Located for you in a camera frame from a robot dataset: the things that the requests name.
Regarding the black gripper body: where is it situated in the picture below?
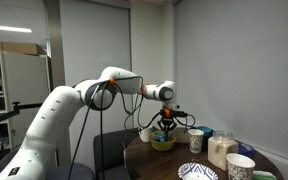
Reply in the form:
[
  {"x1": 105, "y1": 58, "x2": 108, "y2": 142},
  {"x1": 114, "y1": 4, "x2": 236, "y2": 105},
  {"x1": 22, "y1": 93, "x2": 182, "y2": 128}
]
[{"x1": 157, "y1": 108, "x2": 188, "y2": 131}]

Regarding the blue plastic scoop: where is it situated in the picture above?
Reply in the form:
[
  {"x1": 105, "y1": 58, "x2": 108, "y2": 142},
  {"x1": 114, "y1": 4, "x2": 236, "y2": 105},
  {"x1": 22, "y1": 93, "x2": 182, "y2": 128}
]
[{"x1": 153, "y1": 132, "x2": 168, "y2": 143}]

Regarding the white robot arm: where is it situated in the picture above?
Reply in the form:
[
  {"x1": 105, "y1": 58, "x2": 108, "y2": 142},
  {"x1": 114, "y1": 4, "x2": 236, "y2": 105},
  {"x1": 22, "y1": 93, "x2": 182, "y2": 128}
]
[{"x1": 0, "y1": 67, "x2": 187, "y2": 180}]

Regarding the yellow-green bowl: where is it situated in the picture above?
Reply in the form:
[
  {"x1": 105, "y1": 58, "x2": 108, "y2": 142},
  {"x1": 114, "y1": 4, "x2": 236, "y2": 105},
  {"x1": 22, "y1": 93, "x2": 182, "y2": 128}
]
[{"x1": 149, "y1": 131, "x2": 176, "y2": 152}]

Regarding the patterned paper cup front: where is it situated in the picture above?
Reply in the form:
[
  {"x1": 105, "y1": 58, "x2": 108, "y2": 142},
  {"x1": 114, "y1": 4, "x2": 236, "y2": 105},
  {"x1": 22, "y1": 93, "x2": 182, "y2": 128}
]
[{"x1": 188, "y1": 129, "x2": 204, "y2": 153}]

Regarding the patterned paper cup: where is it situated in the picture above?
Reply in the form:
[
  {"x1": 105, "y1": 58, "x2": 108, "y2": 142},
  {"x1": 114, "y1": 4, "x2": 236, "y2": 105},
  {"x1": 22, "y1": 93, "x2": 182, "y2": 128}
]
[
  {"x1": 226, "y1": 153, "x2": 255, "y2": 180},
  {"x1": 188, "y1": 129, "x2": 204, "y2": 153}
]

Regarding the patterned paper cup back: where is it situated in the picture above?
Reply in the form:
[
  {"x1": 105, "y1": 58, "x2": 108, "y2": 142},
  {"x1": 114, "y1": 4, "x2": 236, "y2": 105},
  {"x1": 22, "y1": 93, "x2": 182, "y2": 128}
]
[{"x1": 226, "y1": 153, "x2": 255, "y2": 180}]

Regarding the beige square box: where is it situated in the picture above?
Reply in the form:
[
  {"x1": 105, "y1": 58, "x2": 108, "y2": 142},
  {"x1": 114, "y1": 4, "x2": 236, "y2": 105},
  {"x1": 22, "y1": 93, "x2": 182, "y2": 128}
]
[{"x1": 173, "y1": 127, "x2": 189, "y2": 143}]

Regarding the beige ceramic mug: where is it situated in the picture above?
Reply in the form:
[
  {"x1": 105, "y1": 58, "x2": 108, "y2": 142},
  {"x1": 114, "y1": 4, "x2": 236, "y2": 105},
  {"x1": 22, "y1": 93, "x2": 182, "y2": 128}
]
[{"x1": 138, "y1": 125, "x2": 156, "y2": 143}]

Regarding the blue round container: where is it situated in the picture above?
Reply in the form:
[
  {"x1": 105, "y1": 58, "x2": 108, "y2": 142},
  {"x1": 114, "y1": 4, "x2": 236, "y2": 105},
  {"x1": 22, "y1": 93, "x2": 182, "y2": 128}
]
[{"x1": 198, "y1": 126, "x2": 213, "y2": 137}]

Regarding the round wooden table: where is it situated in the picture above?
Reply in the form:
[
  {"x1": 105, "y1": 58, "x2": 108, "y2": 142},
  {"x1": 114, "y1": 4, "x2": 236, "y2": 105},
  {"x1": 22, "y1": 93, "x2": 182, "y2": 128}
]
[{"x1": 125, "y1": 134, "x2": 285, "y2": 180}]

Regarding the dark grey chair right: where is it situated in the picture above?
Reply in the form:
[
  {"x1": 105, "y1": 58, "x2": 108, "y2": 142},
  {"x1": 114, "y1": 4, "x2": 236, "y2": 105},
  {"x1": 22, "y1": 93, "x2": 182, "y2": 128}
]
[{"x1": 93, "y1": 129, "x2": 138, "y2": 180}]

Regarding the glass jar with powder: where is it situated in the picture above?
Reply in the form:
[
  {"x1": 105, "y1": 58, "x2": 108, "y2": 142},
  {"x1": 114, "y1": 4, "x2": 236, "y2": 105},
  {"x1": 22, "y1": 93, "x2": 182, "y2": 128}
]
[{"x1": 208, "y1": 131, "x2": 238, "y2": 171}]

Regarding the dark blue lid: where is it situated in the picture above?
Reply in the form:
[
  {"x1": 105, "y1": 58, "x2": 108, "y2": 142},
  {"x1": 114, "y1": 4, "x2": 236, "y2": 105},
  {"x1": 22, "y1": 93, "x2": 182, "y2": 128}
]
[{"x1": 238, "y1": 143, "x2": 255, "y2": 158}]

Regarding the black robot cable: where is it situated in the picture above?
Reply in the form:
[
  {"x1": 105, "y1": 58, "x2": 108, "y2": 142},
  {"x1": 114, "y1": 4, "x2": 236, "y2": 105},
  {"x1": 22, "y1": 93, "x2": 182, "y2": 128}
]
[{"x1": 67, "y1": 75, "x2": 197, "y2": 180}]

